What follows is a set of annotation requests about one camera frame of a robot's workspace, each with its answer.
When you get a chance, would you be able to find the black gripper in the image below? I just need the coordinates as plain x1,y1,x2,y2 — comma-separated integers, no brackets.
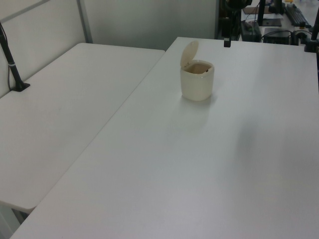
222,16,231,48

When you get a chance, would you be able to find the cream lidded desktop trash bin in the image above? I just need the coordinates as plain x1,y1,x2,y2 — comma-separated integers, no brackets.
180,40,215,102

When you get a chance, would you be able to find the dark device with green parts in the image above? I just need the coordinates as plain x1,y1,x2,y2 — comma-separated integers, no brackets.
240,20,262,42

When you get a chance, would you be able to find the black monitor stand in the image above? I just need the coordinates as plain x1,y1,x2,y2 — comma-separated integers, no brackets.
258,0,283,27

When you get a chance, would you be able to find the black electronics box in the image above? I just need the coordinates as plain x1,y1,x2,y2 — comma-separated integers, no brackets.
263,27,293,44

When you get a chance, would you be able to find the black keyboard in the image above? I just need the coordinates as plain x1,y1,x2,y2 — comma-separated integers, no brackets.
284,2,312,27

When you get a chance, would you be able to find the black clamp stand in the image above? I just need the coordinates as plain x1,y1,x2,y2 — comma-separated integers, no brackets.
304,13,319,53

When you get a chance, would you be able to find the grey metal partition post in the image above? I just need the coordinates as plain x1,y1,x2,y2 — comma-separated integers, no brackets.
76,0,93,44

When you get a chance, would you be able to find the black camera stand pole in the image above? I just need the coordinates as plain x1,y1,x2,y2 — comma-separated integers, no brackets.
0,21,31,92

